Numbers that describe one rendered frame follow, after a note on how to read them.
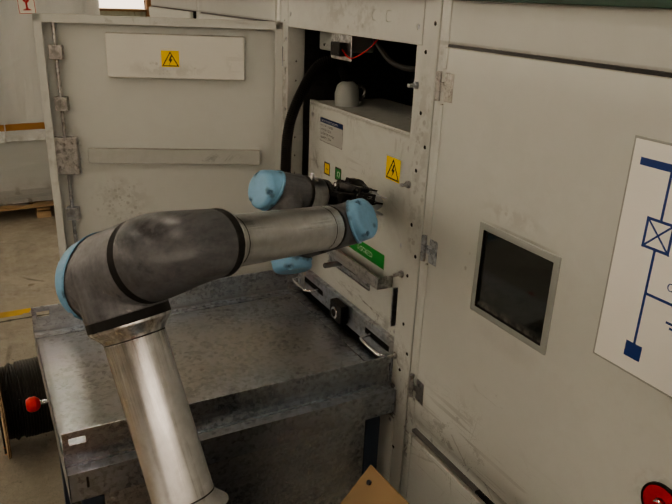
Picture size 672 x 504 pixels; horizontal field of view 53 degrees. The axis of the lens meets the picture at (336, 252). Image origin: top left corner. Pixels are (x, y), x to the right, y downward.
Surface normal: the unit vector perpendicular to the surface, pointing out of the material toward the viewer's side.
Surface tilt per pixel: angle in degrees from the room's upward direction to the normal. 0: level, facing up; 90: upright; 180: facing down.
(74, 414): 0
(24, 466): 0
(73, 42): 90
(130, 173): 90
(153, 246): 58
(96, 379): 0
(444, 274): 90
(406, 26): 90
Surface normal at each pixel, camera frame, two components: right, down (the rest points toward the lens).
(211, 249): 0.60, 0.07
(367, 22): -0.88, 0.14
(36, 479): 0.04, -0.93
